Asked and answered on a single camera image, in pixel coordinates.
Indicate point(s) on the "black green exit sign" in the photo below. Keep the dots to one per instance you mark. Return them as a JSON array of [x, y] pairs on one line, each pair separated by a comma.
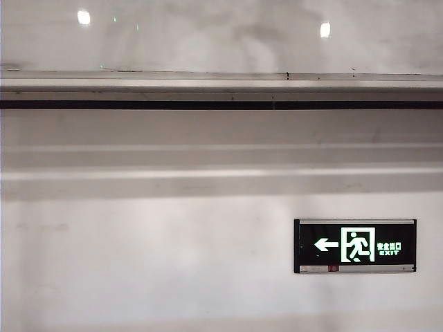
[[311, 259]]

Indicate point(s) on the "white glossy whiteboard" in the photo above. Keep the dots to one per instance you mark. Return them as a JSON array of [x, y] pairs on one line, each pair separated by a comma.
[[207, 38]]

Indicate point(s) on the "aluminium whiteboard tray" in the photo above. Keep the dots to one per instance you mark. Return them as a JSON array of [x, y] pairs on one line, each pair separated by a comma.
[[207, 84]]

